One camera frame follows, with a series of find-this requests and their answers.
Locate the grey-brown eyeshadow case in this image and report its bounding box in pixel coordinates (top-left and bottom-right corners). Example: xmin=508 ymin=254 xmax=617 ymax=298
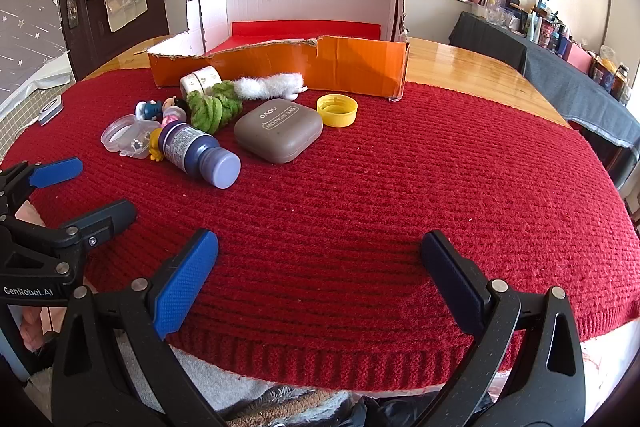
xmin=233 ymin=99 xmax=323 ymax=165

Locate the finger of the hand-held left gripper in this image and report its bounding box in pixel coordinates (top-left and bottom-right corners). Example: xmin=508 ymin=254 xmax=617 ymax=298
xmin=0 ymin=158 xmax=84 ymax=218
xmin=52 ymin=199 xmax=138 ymax=280

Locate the purple bottle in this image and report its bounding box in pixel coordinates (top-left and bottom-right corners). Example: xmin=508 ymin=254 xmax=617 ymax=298
xmin=160 ymin=121 xmax=242 ymax=189

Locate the row of bottles and cups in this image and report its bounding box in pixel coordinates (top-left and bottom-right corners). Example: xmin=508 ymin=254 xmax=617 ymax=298
xmin=470 ymin=0 xmax=632 ymax=105

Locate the small clear plastic box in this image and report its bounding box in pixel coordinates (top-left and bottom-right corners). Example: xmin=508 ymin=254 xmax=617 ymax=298
xmin=117 ymin=132 xmax=156 ymax=160

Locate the person's left hand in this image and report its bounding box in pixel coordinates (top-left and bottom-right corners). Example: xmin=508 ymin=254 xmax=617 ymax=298
xmin=17 ymin=305 xmax=68 ymax=353

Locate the green scrunchie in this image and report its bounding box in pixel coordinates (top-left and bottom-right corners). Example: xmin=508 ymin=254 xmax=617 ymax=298
xmin=185 ymin=79 xmax=244 ymax=136

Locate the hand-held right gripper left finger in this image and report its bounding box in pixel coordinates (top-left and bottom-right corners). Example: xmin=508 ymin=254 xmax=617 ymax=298
xmin=50 ymin=229 xmax=231 ymax=427

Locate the orange cardboard box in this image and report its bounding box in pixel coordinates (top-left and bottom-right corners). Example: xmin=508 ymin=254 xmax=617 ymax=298
xmin=134 ymin=0 xmax=412 ymax=102

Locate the small grey white device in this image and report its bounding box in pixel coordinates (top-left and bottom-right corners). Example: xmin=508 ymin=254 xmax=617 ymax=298
xmin=37 ymin=96 xmax=65 ymax=126

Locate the clear round dish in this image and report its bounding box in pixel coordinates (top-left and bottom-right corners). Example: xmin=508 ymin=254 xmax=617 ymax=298
xmin=100 ymin=114 xmax=151 ymax=152

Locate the small yellow toy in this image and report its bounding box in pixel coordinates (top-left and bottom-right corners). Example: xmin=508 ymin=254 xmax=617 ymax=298
xmin=148 ymin=127 xmax=168 ymax=162

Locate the star printed grey sheet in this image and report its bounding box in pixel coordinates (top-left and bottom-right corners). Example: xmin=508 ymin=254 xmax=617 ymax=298
xmin=0 ymin=0 xmax=66 ymax=108

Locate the yellow bottle cap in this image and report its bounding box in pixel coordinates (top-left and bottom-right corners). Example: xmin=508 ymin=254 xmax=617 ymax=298
xmin=316 ymin=93 xmax=359 ymax=128

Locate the white fluffy scrunchie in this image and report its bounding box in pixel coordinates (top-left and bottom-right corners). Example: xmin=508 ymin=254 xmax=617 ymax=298
xmin=232 ymin=72 xmax=308 ymax=102

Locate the pink figurine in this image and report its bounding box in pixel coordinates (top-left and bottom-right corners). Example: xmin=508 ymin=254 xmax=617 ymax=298
xmin=159 ymin=95 xmax=191 ymax=130

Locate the boy figurine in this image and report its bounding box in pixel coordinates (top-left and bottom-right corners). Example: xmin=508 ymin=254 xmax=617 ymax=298
xmin=134 ymin=99 xmax=163 ymax=122

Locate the white cream jar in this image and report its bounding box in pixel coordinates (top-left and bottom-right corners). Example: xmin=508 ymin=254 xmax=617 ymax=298
xmin=179 ymin=67 xmax=223 ymax=98

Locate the side table with dark cloth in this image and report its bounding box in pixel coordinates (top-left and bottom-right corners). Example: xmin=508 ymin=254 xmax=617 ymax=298
xmin=448 ymin=11 xmax=640 ymax=158

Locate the red knitted mat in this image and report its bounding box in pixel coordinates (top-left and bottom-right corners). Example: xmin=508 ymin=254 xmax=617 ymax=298
xmin=0 ymin=67 xmax=632 ymax=392

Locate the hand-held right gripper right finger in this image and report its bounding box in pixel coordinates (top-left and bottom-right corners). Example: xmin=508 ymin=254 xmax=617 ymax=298
xmin=420 ymin=230 xmax=587 ymax=427

